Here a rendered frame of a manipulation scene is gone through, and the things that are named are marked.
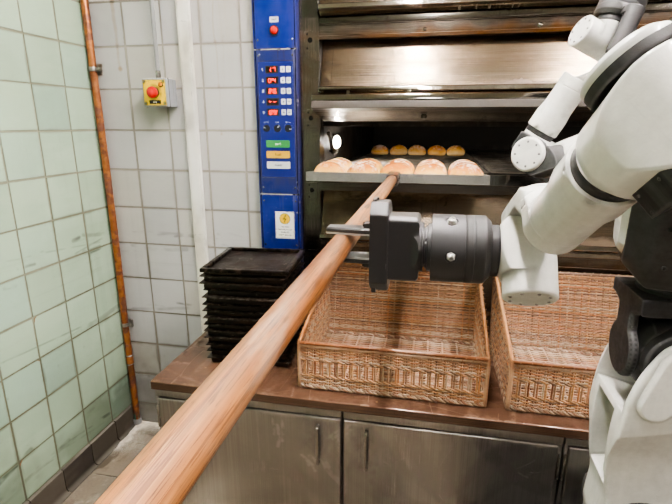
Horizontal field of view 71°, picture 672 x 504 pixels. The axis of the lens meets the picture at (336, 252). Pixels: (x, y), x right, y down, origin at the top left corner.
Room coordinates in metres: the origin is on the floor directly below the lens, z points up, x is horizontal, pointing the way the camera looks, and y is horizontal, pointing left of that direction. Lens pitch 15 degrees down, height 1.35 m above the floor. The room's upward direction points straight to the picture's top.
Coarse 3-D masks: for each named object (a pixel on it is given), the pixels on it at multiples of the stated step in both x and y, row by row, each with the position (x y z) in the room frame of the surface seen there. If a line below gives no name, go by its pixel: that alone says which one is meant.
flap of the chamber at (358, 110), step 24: (336, 120) 1.79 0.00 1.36; (360, 120) 1.77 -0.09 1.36; (384, 120) 1.75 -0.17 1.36; (408, 120) 1.74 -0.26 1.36; (432, 120) 1.72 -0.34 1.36; (456, 120) 1.71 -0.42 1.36; (480, 120) 1.69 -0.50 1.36; (504, 120) 1.67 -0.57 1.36; (528, 120) 1.66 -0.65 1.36; (576, 120) 1.63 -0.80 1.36
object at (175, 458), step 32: (384, 192) 1.04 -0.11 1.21; (352, 224) 0.68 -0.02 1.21; (320, 256) 0.51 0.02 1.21; (288, 288) 0.41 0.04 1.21; (320, 288) 0.44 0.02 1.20; (288, 320) 0.34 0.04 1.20; (256, 352) 0.29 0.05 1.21; (224, 384) 0.24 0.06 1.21; (256, 384) 0.27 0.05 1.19; (192, 416) 0.21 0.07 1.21; (224, 416) 0.22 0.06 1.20; (160, 448) 0.19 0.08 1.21; (192, 448) 0.19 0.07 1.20; (128, 480) 0.17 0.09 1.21; (160, 480) 0.17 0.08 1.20; (192, 480) 0.18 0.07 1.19
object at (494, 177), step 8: (496, 176) 1.65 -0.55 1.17; (504, 176) 1.64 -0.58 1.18; (512, 176) 1.64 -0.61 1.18; (520, 176) 1.63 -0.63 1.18; (528, 176) 1.63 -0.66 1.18; (424, 184) 1.69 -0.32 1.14; (432, 184) 1.69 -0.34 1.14; (440, 184) 1.68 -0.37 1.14; (448, 184) 1.68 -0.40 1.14; (456, 184) 1.67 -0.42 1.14; (496, 184) 1.65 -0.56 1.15; (504, 184) 1.64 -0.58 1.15; (512, 184) 1.64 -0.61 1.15; (520, 184) 1.63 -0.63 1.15; (528, 184) 1.63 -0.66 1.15
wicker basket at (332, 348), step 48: (336, 288) 1.70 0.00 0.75; (432, 288) 1.63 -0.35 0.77; (480, 288) 1.49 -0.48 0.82; (336, 336) 1.61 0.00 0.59; (384, 336) 1.61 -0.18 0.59; (480, 336) 1.35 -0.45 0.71; (336, 384) 1.26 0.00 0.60; (384, 384) 1.28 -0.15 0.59; (432, 384) 1.28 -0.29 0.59; (480, 384) 1.26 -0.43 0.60
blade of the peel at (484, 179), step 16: (320, 176) 1.47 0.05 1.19; (336, 176) 1.46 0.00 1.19; (352, 176) 1.45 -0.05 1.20; (368, 176) 1.44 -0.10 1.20; (384, 176) 1.43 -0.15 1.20; (400, 176) 1.42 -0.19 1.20; (416, 176) 1.41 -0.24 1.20; (432, 176) 1.41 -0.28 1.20; (448, 176) 1.40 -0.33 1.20; (464, 176) 1.39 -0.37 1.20; (480, 176) 1.38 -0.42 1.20
